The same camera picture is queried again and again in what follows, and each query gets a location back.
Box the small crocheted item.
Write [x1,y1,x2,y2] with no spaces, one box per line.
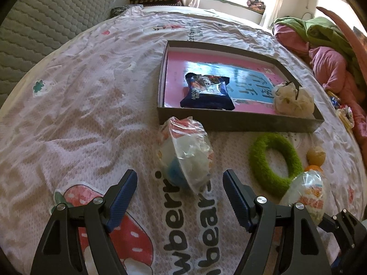
[335,106,354,129]

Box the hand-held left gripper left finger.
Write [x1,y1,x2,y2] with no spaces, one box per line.
[30,170,138,275]

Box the patterned cloth bundle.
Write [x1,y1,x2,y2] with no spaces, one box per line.
[247,0,266,12]

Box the dark floral cloth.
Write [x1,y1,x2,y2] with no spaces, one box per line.
[111,6,132,16]

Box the dark screen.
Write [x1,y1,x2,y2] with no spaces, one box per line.
[353,26,367,41]

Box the grey quilted headboard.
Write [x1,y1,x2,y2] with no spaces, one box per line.
[0,0,129,101]

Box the dark blue snack packet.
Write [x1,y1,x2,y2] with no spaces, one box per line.
[180,72,236,111]

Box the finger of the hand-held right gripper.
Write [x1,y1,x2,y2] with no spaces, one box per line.
[318,209,363,253]

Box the shallow grey cardboard box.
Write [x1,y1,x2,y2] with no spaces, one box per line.
[157,40,325,134]

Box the pink cloth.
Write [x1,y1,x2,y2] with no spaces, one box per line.
[272,23,367,146]

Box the plastic-wrapped toy egg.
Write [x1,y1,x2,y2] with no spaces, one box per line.
[156,116,215,194]

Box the strawberry printed bed sheet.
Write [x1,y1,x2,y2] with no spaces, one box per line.
[0,4,367,275]

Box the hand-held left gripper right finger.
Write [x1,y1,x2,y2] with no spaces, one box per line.
[222,169,333,275]

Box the small yellow ball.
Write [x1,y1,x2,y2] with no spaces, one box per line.
[306,146,327,167]

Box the pink and blue book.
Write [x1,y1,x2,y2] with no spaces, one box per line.
[163,51,316,118]

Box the green fuzzy ring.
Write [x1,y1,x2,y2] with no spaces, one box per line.
[249,133,304,198]

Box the salmon curved band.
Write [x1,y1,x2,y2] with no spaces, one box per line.
[316,6,367,78]

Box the green cloth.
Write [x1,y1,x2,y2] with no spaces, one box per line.
[274,16,367,89]

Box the white mesh pouch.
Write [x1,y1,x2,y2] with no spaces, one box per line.
[272,82,315,118]

